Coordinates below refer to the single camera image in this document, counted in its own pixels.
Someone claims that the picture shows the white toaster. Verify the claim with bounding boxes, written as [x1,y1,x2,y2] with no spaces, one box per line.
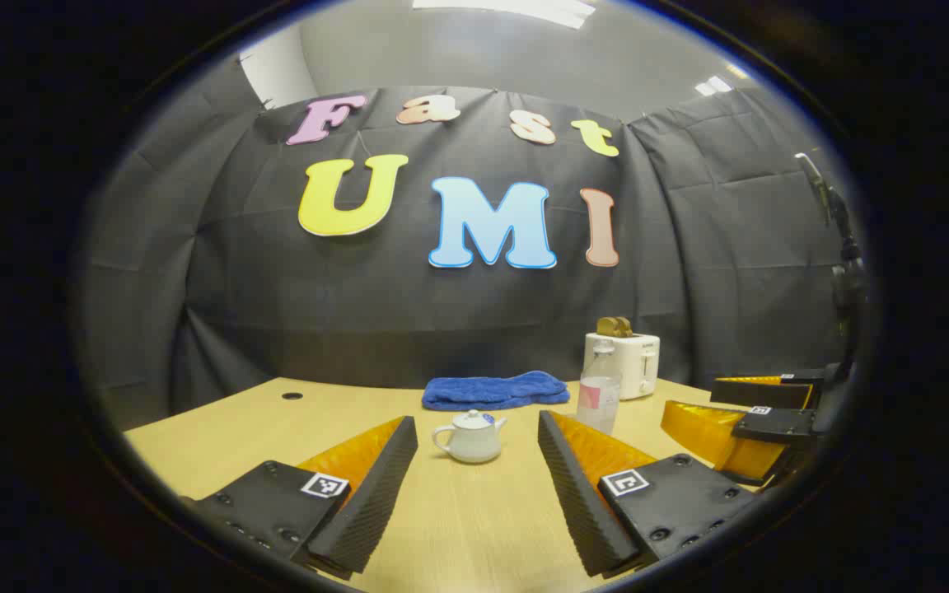
[584,332,661,401]

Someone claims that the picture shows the clear plastic water bottle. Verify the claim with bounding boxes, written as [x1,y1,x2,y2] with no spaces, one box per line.
[577,344,622,436]

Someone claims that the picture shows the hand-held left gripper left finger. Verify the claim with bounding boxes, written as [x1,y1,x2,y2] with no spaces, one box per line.
[182,414,419,581]

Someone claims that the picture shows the blue towel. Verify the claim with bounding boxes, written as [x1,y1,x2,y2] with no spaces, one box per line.
[422,371,571,412]

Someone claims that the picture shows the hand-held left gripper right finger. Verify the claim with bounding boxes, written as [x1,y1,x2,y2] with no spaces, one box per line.
[537,409,760,579]

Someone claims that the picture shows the white teacup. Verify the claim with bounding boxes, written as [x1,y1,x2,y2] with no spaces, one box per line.
[432,416,508,465]

